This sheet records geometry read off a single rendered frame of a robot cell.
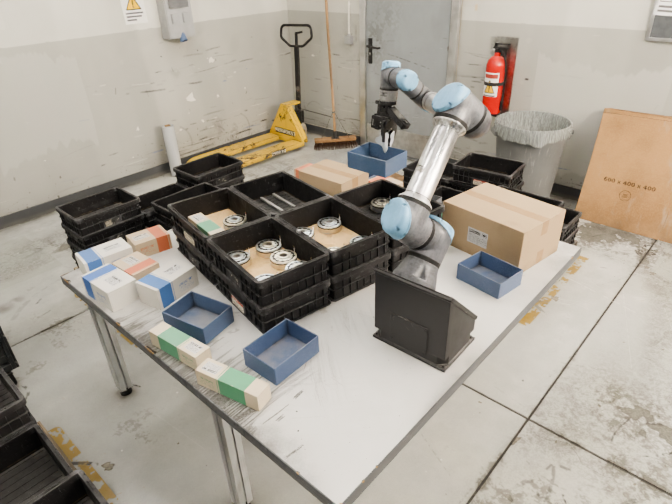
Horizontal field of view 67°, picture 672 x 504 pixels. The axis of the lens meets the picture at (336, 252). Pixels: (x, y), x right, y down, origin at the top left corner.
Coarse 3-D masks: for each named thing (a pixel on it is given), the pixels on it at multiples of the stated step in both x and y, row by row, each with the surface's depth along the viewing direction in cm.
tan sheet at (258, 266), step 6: (252, 252) 202; (252, 258) 198; (258, 258) 198; (264, 258) 198; (252, 264) 194; (258, 264) 194; (264, 264) 194; (270, 264) 194; (252, 270) 190; (258, 270) 190; (264, 270) 190; (270, 270) 190; (276, 270) 190; (282, 270) 190
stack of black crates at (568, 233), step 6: (570, 210) 326; (570, 216) 327; (576, 216) 317; (564, 222) 332; (570, 222) 311; (576, 222) 320; (564, 228) 304; (570, 228) 316; (576, 228) 325; (564, 234) 310; (570, 234) 319; (564, 240) 313; (570, 240) 325
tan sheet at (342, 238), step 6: (312, 228) 218; (342, 228) 217; (318, 234) 213; (324, 234) 213; (330, 234) 213; (336, 234) 212; (342, 234) 212; (348, 234) 212; (354, 234) 212; (318, 240) 208; (324, 240) 208; (330, 240) 208; (336, 240) 208; (342, 240) 208; (348, 240) 208; (330, 246) 204; (336, 246) 204; (342, 246) 204
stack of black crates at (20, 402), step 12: (0, 372) 181; (0, 384) 191; (12, 384) 176; (0, 396) 185; (12, 396) 185; (0, 408) 180; (12, 408) 168; (24, 408) 172; (0, 420) 167; (12, 420) 170; (24, 420) 173; (0, 432) 168; (12, 432) 171
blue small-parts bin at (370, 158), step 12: (372, 144) 219; (348, 156) 212; (360, 156) 207; (372, 156) 222; (384, 156) 218; (396, 156) 204; (360, 168) 210; (372, 168) 206; (384, 168) 201; (396, 168) 207
